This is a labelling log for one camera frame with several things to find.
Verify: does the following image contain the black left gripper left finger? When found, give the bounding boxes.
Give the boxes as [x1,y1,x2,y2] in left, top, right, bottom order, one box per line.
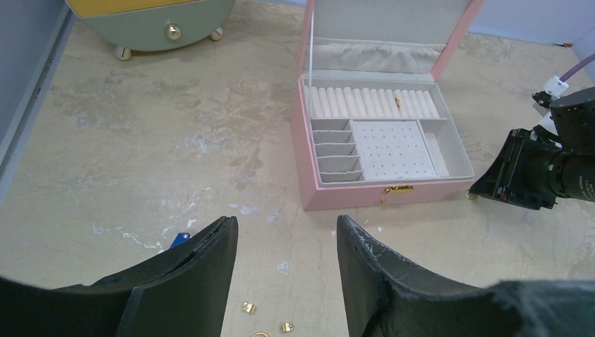
[1,216,239,336]

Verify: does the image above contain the round pastel drawer organizer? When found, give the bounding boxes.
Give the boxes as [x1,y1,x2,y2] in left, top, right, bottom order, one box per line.
[66,0,236,61]

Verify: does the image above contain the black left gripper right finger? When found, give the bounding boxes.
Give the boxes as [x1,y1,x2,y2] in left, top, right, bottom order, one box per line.
[336,216,594,336]

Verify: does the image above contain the gold earring left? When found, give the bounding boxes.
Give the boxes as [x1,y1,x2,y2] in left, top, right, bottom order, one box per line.
[242,302,257,314]

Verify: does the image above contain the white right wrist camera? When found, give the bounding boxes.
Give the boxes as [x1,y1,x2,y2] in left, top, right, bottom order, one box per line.
[532,76,569,136]

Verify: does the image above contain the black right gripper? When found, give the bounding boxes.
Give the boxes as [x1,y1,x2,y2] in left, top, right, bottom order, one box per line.
[468,87,594,202]

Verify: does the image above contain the pink jewelry box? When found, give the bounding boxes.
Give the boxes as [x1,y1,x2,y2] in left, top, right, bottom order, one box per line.
[290,0,483,211]

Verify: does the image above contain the blue stapler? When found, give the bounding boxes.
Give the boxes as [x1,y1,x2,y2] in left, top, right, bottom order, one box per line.
[170,232,192,249]

